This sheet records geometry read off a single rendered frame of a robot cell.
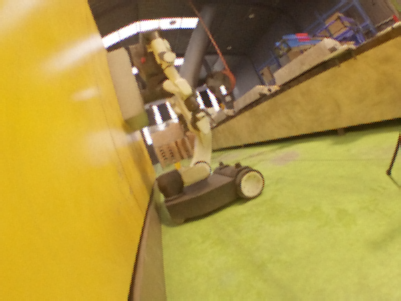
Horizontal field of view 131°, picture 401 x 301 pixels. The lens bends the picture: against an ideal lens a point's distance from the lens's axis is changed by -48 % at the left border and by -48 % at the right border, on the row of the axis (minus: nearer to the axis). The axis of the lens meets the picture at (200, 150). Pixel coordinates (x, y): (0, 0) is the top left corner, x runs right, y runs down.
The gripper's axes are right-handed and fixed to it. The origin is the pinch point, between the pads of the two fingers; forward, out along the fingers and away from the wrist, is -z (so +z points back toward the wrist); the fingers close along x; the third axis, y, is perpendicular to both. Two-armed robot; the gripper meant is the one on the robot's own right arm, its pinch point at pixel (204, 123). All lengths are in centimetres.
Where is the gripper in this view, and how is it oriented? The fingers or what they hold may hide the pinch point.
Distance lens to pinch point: 111.0
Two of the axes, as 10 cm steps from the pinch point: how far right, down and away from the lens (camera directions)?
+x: 8.1, -5.4, 2.1
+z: -5.4, -8.4, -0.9
